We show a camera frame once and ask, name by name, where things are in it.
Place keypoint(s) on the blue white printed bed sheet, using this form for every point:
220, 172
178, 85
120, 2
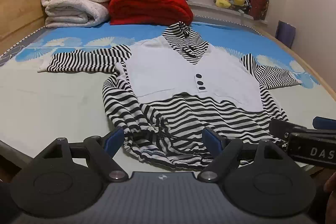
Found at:
52, 98

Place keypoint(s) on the purple box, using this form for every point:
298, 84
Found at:
285, 34

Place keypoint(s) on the black white striped hooded top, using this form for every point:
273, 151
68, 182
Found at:
183, 77

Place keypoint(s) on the white folded quilt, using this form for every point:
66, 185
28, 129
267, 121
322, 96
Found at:
73, 1

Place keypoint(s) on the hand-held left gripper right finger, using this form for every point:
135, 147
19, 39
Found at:
210, 139

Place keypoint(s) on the red folded blanket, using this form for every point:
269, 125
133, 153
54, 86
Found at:
149, 5

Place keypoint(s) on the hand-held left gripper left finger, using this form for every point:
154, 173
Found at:
116, 138

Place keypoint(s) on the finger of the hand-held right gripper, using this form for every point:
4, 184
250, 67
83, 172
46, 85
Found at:
282, 127
325, 122

